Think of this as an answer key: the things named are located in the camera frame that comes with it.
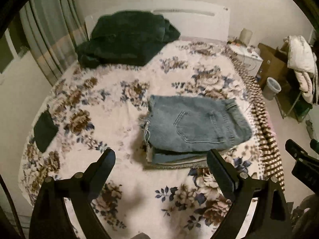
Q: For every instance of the dark green blanket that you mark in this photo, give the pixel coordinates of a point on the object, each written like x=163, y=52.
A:
x=124, y=42

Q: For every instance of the brown checkered bedsheet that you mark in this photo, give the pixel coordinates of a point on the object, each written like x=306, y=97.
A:
x=264, y=119

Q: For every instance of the white nightstand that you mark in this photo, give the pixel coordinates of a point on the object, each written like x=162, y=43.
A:
x=248, y=57

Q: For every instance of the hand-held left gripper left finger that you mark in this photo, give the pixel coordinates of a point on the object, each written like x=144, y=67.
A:
x=104, y=165

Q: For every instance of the grey waste bin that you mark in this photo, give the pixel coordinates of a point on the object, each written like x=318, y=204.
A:
x=271, y=88

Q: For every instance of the white jar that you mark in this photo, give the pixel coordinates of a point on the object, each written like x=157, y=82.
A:
x=246, y=36

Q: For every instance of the small dark cloth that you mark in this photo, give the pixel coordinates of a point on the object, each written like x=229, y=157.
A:
x=44, y=130

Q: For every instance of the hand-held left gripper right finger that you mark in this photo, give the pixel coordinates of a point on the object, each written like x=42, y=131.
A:
x=219, y=173

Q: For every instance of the grey striped curtain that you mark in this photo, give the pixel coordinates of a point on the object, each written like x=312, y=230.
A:
x=52, y=32

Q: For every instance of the cardboard box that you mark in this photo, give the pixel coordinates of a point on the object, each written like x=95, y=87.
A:
x=273, y=62

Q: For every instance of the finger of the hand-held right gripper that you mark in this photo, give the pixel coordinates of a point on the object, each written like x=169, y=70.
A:
x=297, y=151

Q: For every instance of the white headboard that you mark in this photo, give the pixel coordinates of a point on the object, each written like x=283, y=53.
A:
x=194, y=21

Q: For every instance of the blue denim pants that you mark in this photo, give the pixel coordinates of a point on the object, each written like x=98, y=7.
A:
x=194, y=127

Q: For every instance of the floral bed blanket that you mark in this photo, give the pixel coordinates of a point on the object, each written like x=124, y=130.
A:
x=139, y=119

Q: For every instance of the metal clothes rack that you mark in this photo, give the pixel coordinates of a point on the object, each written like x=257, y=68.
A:
x=295, y=102

